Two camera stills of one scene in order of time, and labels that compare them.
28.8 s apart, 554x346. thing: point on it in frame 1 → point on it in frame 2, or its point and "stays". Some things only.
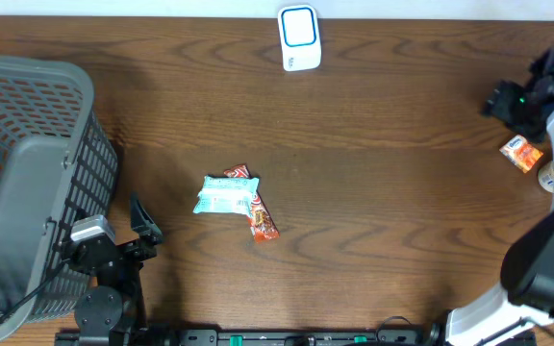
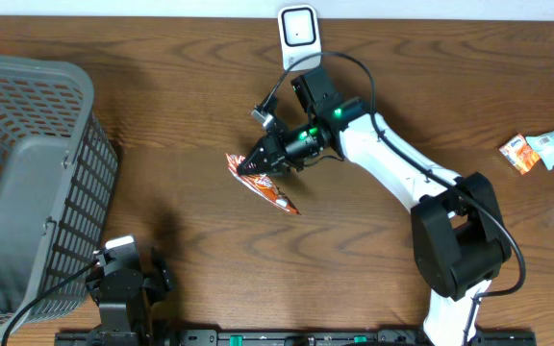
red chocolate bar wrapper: (260, 220) → (262, 184)
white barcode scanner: (300, 37) stays
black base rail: (388, 336) stays
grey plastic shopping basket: (39, 158) stays
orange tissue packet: (521, 153) stays
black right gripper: (494, 103) → (275, 155)
